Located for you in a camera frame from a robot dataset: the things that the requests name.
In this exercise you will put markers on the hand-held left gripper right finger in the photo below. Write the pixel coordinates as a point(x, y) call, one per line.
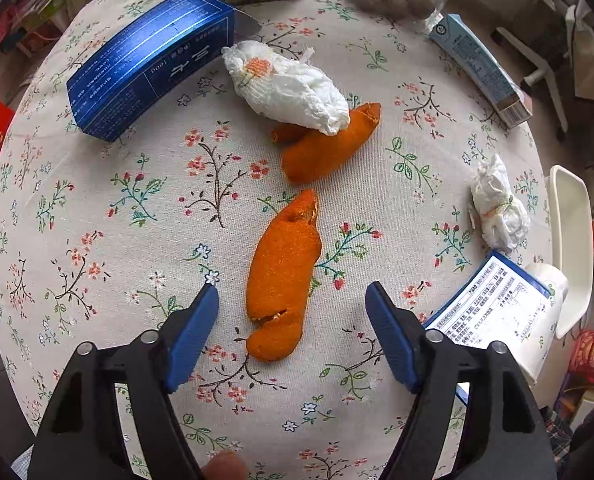
point(392, 330)

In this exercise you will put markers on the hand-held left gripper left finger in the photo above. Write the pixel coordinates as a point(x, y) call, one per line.
point(192, 330)

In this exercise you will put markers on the white box with blue-bordered label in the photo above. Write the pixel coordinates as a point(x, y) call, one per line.
point(487, 310)

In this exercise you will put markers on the long orange peel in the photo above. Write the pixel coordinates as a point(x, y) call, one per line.
point(282, 270)

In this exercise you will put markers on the white paper cup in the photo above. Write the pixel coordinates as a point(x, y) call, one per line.
point(547, 330)

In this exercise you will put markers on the small white tissue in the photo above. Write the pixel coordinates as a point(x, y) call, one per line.
point(502, 210)

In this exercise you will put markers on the curled orange peel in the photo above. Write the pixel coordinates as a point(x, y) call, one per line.
point(322, 152)

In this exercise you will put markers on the white plastic trash bin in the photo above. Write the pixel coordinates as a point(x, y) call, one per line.
point(572, 240)

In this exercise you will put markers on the large white tissue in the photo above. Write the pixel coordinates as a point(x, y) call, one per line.
point(287, 90)

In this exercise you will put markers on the dark blue cardboard box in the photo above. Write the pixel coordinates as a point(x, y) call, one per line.
point(142, 65)

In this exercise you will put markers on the light blue drink carton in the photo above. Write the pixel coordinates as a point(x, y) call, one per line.
point(477, 62)

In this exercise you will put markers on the person's left hand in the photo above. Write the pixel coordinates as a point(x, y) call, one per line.
point(223, 466)

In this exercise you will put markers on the floral tablecloth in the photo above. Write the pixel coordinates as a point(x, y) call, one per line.
point(127, 240)

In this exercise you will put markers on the white office chair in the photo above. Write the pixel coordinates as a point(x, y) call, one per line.
point(542, 67)

